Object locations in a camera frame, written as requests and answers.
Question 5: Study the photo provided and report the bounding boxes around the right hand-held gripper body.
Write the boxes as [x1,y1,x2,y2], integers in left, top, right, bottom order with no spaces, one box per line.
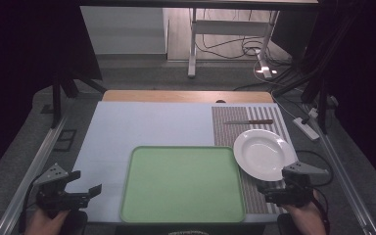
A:
[263,161,330,209]

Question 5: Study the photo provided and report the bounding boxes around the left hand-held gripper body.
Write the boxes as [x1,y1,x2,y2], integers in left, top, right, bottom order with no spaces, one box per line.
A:
[33,163,91,212]

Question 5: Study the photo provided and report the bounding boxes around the white plate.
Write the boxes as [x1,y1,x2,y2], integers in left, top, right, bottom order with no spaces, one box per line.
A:
[232,128,298,182]

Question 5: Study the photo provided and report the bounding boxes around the person's left hand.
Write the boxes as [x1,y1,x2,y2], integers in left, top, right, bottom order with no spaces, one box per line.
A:
[23,209,71,235]

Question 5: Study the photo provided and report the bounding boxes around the person's right hand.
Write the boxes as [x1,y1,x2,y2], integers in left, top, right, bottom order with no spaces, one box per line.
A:
[279,190,328,235]

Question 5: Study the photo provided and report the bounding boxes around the white power strip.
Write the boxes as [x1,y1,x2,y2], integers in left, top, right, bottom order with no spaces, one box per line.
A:
[292,117,321,142]

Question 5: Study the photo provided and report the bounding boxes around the striped placemat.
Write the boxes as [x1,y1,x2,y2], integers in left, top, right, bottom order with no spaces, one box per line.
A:
[211,105,298,215]

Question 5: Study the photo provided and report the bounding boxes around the light blue table mat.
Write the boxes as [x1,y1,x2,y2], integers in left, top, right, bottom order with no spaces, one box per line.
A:
[66,100,299,224]

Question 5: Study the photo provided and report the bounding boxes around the green tray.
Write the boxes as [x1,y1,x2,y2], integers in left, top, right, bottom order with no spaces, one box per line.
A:
[119,145,247,224]

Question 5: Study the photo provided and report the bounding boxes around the black tripod stand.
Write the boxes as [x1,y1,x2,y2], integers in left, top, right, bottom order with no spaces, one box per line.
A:
[270,19,356,135]
[40,67,108,130]

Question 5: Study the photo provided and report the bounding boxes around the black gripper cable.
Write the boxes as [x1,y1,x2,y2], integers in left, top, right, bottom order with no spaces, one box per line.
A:
[294,149,335,235]
[18,174,43,234]

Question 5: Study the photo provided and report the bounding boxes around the aluminium rail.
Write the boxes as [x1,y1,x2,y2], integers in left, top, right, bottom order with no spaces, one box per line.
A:
[303,104,376,235]
[0,114,69,235]

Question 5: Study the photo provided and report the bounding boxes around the wooden handled knife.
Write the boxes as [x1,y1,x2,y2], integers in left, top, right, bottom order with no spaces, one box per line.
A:
[223,118,274,125]

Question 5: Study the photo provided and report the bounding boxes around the black floor cables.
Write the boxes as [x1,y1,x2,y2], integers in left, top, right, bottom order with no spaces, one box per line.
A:
[194,9,295,68]

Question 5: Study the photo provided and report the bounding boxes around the white desk frame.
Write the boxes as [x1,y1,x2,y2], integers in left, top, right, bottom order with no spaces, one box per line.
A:
[187,8,280,80]

